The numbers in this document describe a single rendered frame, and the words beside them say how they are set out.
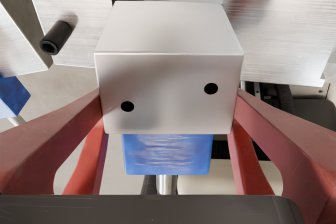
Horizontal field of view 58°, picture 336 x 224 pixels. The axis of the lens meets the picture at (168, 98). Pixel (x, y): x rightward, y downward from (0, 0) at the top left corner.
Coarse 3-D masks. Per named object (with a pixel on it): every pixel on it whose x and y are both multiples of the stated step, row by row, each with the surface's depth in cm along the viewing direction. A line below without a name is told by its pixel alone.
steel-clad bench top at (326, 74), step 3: (324, 72) 26; (327, 72) 26; (330, 72) 26; (333, 72) 26; (324, 75) 27; (327, 75) 27; (330, 75) 26; (333, 75) 26; (327, 78) 27; (330, 78) 27; (333, 78) 27; (324, 81) 27; (327, 81) 27; (330, 81) 27; (333, 81) 27
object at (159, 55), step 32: (128, 32) 11; (160, 32) 11; (192, 32) 11; (224, 32) 11; (96, 64) 10; (128, 64) 10; (160, 64) 10; (192, 64) 10; (224, 64) 10; (128, 96) 11; (160, 96) 11; (192, 96) 11; (224, 96) 11; (128, 128) 12; (160, 128) 12; (192, 128) 12; (224, 128) 12; (128, 160) 15; (160, 160) 15; (192, 160) 15; (160, 192) 17
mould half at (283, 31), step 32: (32, 0) 15; (64, 0) 15; (96, 0) 15; (192, 0) 14; (224, 0) 14; (256, 0) 14; (288, 0) 13; (320, 0) 13; (96, 32) 16; (256, 32) 15; (288, 32) 14; (320, 32) 14; (64, 64) 18; (256, 64) 16; (288, 64) 16; (320, 64) 15
